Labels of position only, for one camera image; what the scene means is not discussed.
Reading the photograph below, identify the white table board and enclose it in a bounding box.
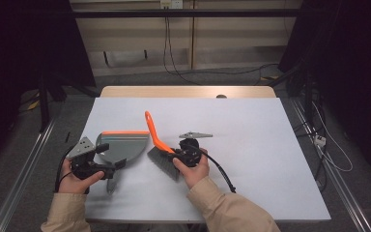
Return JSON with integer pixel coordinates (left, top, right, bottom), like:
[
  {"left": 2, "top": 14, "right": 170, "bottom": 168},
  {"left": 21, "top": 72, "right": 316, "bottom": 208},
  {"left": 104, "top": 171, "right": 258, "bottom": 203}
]
[{"left": 47, "top": 97, "right": 332, "bottom": 223}]

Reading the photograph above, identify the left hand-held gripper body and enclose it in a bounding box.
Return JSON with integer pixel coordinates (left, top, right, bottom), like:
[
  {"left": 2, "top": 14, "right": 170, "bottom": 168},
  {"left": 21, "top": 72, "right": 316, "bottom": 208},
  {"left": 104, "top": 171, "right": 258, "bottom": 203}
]
[{"left": 67, "top": 136, "right": 116, "bottom": 181}]

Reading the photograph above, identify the wooden table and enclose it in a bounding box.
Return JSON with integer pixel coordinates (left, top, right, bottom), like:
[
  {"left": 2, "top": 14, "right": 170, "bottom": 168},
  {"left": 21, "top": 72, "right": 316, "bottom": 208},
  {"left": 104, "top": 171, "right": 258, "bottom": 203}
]
[{"left": 100, "top": 85, "right": 277, "bottom": 100}]

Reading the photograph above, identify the white floor cable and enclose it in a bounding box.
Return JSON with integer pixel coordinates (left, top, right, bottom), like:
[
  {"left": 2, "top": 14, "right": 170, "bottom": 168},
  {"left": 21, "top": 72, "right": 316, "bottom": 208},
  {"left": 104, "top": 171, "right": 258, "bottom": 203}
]
[{"left": 312, "top": 101, "right": 354, "bottom": 173}]

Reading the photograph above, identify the metal floor rail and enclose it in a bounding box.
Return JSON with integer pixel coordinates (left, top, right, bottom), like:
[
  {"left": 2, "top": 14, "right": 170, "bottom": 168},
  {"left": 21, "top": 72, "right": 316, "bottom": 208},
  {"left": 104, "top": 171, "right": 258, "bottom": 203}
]
[
  {"left": 0, "top": 119, "right": 57, "bottom": 232},
  {"left": 291, "top": 98, "right": 371, "bottom": 232}
]

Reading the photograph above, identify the right hand-held gripper black cable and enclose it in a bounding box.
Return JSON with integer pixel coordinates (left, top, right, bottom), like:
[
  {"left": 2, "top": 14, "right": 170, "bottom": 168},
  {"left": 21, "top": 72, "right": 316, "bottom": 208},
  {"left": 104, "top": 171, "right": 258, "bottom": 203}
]
[{"left": 189, "top": 143, "right": 238, "bottom": 194}]

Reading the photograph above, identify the orange brush with grey bristles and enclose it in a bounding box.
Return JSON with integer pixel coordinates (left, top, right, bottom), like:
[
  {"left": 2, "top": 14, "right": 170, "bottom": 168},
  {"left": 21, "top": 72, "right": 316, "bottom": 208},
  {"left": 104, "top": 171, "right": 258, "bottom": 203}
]
[{"left": 144, "top": 110, "right": 182, "bottom": 182}]

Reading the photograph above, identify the black wall cable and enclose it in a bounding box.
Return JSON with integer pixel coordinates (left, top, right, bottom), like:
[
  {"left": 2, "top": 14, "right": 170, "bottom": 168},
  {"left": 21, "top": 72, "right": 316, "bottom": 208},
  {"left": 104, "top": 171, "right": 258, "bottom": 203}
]
[
  {"left": 167, "top": 15, "right": 279, "bottom": 76},
  {"left": 162, "top": 15, "right": 204, "bottom": 86}
]

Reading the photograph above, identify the white wall socket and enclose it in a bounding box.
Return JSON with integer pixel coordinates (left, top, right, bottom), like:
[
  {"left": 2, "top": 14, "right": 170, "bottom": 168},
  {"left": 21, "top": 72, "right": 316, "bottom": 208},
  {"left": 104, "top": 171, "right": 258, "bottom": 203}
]
[{"left": 159, "top": 0, "right": 184, "bottom": 10}]

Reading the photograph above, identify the black curtain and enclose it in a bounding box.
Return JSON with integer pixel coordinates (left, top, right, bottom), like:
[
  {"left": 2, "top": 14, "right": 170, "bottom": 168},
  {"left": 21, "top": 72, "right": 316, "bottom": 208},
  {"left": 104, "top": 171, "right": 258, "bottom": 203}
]
[
  {"left": 0, "top": 0, "right": 96, "bottom": 162},
  {"left": 278, "top": 0, "right": 371, "bottom": 185}
]

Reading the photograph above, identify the left hand-held gripper black cable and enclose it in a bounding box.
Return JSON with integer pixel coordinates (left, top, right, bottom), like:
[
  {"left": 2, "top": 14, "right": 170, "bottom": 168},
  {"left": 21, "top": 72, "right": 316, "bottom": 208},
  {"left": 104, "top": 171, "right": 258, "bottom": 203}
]
[{"left": 54, "top": 146, "right": 76, "bottom": 193}]

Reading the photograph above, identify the black stand post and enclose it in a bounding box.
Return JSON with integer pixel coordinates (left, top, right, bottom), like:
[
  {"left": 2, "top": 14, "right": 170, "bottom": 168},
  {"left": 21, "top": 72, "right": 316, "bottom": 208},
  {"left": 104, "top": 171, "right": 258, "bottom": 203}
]
[{"left": 303, "top": 75, "right": 314, "bottom": 125}]

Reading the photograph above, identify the white power adapter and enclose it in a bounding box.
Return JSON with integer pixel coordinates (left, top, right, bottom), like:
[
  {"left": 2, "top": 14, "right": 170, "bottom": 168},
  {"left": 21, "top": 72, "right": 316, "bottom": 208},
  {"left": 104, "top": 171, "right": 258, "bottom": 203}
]
[{"left": 313, "top": 134, "right": 327, "bottom": 148}]

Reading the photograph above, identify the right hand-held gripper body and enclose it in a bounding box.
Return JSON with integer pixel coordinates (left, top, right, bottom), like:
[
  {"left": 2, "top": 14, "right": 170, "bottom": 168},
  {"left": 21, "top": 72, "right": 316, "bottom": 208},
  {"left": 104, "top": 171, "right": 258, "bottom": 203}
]
[{"left": 173, "top": 130, "right": 214, "bottom": 168}]

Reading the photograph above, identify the person's left hand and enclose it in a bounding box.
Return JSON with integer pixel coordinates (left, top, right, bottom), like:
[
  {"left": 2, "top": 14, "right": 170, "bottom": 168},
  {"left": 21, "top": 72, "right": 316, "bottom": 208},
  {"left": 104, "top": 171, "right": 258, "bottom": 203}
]
[{"left": 58, "top": 158, "right": 105, "bottom": 194}]

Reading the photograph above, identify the black stand leg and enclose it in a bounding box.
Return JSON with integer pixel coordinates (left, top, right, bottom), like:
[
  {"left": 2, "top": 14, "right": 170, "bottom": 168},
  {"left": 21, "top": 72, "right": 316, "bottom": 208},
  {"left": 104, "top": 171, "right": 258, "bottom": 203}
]
[{"left": 38, "top": 76, "right": 51, "bottom": 133}]

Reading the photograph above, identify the person's right hand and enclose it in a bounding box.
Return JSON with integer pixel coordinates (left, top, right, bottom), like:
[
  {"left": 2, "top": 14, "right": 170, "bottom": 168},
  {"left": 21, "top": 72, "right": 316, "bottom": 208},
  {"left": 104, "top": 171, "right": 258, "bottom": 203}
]
[{"left": 172, "top": 148, "right": 211, "bottom": 190}]

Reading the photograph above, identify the hand-held gripper black cable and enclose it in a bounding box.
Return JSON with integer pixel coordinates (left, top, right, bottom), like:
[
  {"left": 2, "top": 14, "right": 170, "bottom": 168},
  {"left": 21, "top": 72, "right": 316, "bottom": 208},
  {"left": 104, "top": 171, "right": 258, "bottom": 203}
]
[
  {"left": 189, "top": 143, "right": 238, "bottom": 194},
  {"left": 54, "top": 146, "right": 76, "bottom": 193}
]

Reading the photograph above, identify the black floor cable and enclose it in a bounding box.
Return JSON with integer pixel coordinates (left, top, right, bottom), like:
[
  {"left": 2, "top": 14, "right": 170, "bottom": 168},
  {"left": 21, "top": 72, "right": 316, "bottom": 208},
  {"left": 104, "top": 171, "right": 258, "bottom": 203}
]
[{"left": 294, "top": 110, "right": 328, "bottom": 192}]

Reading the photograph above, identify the black horizontal bar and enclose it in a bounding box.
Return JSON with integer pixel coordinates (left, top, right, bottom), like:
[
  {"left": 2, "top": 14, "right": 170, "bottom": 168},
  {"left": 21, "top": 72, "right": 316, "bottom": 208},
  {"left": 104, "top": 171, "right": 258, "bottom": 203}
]
[{"left": 71, "top": 9, "right": 300, "bottom": 18}]

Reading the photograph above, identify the grey dustpan with orange edge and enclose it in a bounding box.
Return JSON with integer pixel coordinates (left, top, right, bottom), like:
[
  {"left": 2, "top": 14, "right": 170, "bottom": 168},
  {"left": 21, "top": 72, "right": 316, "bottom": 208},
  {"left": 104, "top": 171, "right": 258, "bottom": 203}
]
[{"left": 95, "top": 130, "right": 151, "bottom": 196}]

